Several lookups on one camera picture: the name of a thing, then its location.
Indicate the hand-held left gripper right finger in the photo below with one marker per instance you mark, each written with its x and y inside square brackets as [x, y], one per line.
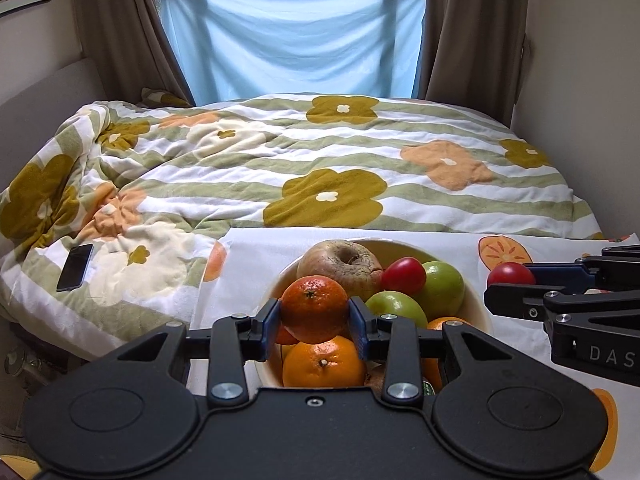
[357, 324]

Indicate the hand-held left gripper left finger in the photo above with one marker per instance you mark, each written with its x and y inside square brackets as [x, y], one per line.
[272, 319]

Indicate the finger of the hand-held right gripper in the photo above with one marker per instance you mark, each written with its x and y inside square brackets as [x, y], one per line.
[560, 275]
[510, 297]

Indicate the red tomato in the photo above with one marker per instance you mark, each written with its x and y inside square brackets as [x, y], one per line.
[404, 275]
[510, 275]

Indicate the cream bowl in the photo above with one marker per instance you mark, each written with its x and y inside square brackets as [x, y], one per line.
[477, 310]

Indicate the green apple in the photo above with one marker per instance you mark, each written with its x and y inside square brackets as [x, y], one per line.
[395, 306]
[442, 287]

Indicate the mandarin orange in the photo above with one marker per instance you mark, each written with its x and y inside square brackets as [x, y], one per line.
[314, 309]
[286, 336]

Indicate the large orange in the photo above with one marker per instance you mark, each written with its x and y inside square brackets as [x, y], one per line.
[324, 362]

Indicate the brown kiwi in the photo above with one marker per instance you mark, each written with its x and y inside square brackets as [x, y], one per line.
[375, 379]

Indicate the brownish apple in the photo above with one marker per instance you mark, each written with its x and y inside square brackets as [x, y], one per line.
[340, 265]

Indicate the floral striped blanket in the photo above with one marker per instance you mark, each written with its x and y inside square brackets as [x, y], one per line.
[400, 200]

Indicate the black smartphone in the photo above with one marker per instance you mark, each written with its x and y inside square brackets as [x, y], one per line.
[75, 267]

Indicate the floral pillow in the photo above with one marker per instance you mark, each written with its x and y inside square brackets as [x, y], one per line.
[162, 98]

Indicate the brown curtain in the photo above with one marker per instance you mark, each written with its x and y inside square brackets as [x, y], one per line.
[125, 25]
[475, 35]

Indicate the light blue cloth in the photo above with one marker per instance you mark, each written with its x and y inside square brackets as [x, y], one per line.
[295, 40]

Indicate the grey headboard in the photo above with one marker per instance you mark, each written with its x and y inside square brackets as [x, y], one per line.
[50, 90]

